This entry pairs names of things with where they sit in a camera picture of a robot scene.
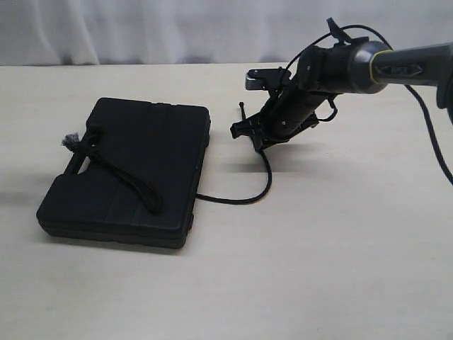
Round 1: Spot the white backdrop curtain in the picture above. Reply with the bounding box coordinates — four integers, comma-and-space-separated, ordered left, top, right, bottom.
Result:
1, 1, 452, 66

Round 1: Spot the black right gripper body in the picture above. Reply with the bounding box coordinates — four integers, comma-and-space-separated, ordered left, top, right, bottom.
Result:
230, 90, 319, 139

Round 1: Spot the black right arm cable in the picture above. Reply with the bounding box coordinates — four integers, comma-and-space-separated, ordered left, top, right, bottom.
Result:
282, 17, 453, 187

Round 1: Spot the black plastic carry case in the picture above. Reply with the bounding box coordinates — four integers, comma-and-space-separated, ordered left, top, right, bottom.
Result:
36, 97, 210, 249

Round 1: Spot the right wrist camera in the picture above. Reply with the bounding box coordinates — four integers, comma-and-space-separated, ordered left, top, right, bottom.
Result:
245, 67, 292, 91

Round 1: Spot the black cord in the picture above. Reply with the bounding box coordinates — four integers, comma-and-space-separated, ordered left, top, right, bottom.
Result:
60, 101, 273, 215

